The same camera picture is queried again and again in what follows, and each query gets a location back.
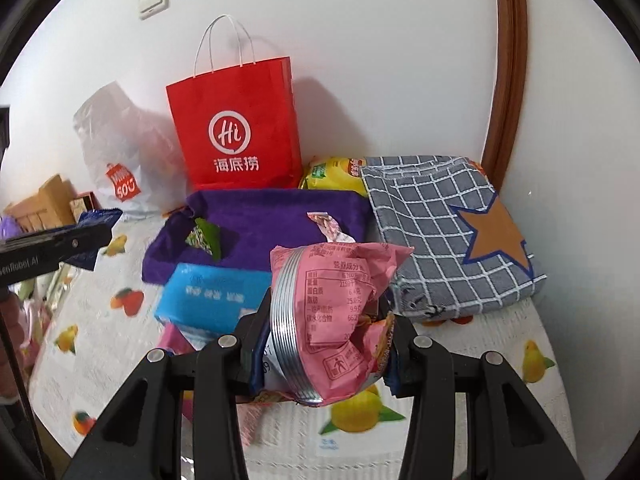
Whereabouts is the white plastic bag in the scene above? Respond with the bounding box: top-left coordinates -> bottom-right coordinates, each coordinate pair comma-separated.
72,80 -> 193,221

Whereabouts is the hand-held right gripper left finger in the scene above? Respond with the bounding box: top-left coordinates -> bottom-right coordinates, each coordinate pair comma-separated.
60,297 -> 273,480

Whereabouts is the green triangular snack packet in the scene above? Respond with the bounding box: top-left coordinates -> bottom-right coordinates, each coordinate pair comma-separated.
184,217 -> 223,261

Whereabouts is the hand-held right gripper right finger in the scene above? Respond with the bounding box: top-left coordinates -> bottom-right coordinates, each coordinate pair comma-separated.
382,305 -> 586,480

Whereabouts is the red paper bag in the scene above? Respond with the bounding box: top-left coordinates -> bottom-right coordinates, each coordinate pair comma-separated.
166,15 -> 303,190

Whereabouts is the grey checkered folded cloth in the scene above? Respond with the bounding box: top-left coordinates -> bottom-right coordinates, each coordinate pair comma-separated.
360,155 -> 547,318

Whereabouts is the white light switch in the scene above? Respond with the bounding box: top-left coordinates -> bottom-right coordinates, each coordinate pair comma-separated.
137,0 -> 170,21

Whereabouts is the brown wooden door frame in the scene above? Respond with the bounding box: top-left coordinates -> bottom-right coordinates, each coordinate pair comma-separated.
480,0 -> 529,171

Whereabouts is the patterned cardboard box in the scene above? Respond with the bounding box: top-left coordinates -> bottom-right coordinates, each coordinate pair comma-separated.
69,191 -> 97,223

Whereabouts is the yellow snack bag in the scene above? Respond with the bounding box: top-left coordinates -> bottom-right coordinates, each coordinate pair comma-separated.
298,156 -> 370,197

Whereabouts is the blue snack packet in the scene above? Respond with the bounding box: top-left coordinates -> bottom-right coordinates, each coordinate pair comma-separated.
75,207 -> 124,270

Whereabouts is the large pink snack packet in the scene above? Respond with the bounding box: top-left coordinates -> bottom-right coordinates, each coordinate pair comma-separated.
269,241 -> 416,407

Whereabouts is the fruit print tablecloth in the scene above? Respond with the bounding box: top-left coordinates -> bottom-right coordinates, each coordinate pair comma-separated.
30,220 -> 581,480

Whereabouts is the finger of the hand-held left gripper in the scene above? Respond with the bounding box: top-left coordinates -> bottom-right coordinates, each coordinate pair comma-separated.
30,222 -> 114,267

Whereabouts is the magenta snack packet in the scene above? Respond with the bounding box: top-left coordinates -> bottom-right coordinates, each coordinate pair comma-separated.
157,322 -> 201,357

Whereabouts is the pink silver snack packet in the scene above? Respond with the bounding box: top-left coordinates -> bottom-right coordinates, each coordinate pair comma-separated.
306,211 -> 357,246

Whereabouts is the blue tissue pack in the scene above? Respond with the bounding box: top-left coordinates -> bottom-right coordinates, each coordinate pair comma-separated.
154,262 -> 273,348

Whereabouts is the purple fabric storage box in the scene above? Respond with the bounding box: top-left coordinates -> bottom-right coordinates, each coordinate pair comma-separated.
141,187 -> 373,286

